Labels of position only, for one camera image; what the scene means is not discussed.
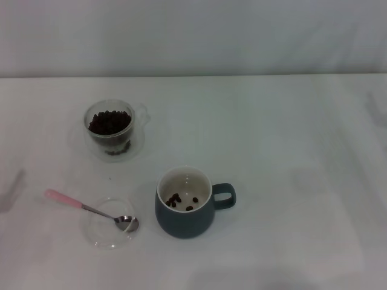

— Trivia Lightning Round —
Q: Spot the clear glass cup with handle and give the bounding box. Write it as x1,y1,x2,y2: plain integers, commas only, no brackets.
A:
82,98,151,164

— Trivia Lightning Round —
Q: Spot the pink-handled metal spoon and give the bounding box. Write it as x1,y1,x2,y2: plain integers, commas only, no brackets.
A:
44,188,140,234

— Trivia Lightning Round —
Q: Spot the heap of dark coffee beans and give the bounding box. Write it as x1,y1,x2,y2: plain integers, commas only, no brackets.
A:
88,110,133,156

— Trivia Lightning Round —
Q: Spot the dark teal ceramic mug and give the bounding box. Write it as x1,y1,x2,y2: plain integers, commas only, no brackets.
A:
154,164,237,240

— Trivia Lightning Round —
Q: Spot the clear glass saucer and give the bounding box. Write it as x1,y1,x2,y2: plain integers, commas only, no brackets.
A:
79,196,137,251

